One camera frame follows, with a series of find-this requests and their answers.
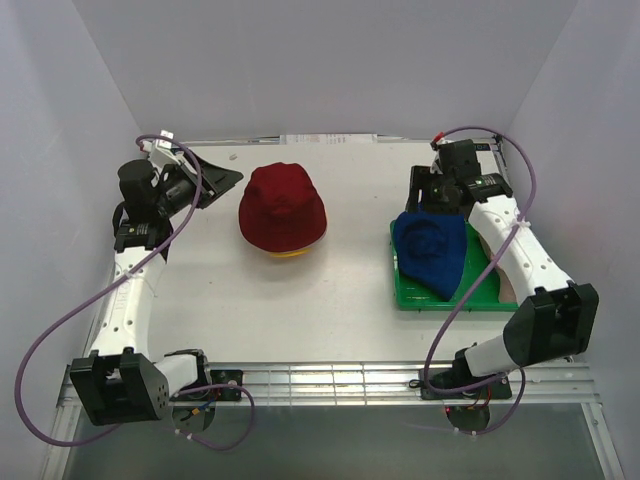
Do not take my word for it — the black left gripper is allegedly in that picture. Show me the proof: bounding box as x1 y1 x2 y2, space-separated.
154 150 242 218

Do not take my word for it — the blue beanie hat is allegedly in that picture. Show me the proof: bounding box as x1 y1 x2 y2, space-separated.
392 211 467 301

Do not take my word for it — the dark red beanie hat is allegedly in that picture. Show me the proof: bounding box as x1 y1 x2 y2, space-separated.
238 162 328 254

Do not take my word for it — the yellow bucket hat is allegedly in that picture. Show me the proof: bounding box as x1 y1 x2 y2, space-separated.
268 243 315 259

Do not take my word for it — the pink hat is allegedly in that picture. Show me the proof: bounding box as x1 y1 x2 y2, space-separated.
479 235 517 303

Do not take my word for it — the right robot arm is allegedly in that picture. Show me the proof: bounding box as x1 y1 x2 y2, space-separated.
407 136 599 398

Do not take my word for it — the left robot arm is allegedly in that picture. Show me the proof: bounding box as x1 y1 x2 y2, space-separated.
70 149 243 426

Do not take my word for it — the paper label strip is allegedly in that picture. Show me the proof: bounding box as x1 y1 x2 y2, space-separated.
279 133 378 145

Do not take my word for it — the green plastic tray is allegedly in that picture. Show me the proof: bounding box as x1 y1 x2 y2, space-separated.
390 224 518 312

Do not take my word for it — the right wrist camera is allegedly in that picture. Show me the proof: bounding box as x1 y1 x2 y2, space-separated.
430 132 451 152

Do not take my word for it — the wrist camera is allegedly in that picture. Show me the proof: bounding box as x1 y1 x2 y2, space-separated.
430 132 451 152
140 130 182 170

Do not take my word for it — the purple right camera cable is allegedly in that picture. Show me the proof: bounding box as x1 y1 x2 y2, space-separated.
424 124 540 437

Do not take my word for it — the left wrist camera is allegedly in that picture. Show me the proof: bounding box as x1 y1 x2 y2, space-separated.
140 130 182 170

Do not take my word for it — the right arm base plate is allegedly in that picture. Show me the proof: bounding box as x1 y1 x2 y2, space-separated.
408 367 513 401

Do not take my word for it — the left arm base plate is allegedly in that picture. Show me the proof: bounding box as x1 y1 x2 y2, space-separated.
169 368 245 403

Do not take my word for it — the aluminium front rail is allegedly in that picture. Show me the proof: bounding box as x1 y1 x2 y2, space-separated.
55 362 601 409

